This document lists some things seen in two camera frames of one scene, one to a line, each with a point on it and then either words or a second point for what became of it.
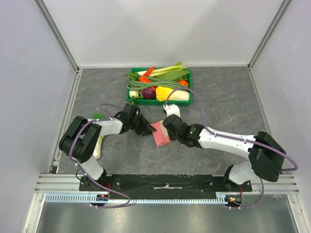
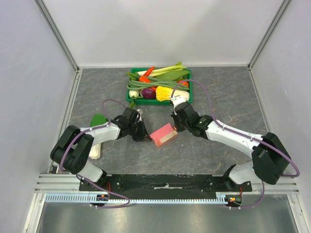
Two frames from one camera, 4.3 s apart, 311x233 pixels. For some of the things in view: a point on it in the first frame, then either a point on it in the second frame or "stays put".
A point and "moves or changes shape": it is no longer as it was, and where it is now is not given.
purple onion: (148, 93) stays put
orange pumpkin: (182, 82) stays put
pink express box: (161, 136) moves or changes shape
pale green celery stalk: (179, 66) stays put
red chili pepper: (148, 72) stays put
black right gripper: (168, 124) to (181, 120)
